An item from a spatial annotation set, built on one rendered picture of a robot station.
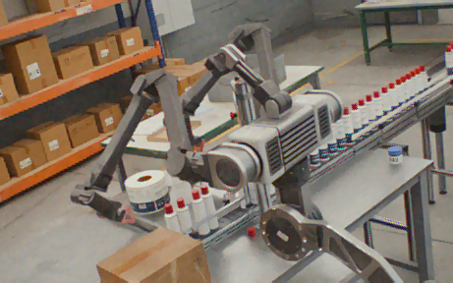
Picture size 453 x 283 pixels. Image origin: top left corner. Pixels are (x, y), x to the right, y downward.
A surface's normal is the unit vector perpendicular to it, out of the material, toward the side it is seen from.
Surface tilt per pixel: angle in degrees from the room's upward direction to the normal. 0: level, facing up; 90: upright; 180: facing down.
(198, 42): 90
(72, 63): 90
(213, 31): 90
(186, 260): 90
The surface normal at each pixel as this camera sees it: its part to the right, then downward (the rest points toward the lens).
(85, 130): 0.75, 0.09
